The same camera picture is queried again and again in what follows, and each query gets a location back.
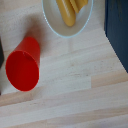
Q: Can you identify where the dark blue book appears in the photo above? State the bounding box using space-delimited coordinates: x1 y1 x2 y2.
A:
104 0 128 74

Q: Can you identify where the red plastic cup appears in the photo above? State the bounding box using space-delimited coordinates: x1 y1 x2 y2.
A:
5 35 42 93

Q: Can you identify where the white round plate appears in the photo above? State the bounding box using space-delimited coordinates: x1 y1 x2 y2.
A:
41 0 95 38

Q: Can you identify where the short yellow banana piece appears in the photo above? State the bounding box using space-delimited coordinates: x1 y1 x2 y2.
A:
68 0 82 15

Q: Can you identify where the black fabric storage case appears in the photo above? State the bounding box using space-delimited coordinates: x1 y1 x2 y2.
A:
0 36 5 96

